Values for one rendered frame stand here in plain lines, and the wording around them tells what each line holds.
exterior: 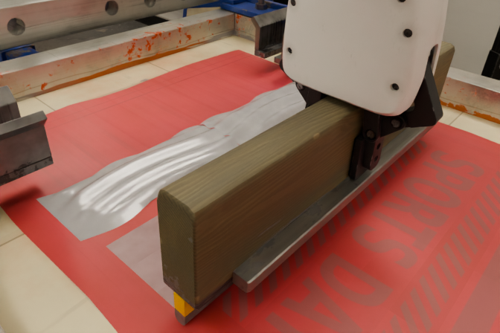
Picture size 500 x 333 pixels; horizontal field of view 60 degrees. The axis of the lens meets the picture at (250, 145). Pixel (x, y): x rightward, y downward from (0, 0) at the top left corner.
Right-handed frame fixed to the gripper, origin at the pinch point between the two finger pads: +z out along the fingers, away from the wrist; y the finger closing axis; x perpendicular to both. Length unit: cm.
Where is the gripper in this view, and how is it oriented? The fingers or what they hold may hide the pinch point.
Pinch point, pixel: (344, 142)
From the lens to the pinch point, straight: 36.1
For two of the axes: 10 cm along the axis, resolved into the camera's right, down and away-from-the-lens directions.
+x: 6.6, -4.4, 6.0
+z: 0.0, 8.1, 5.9
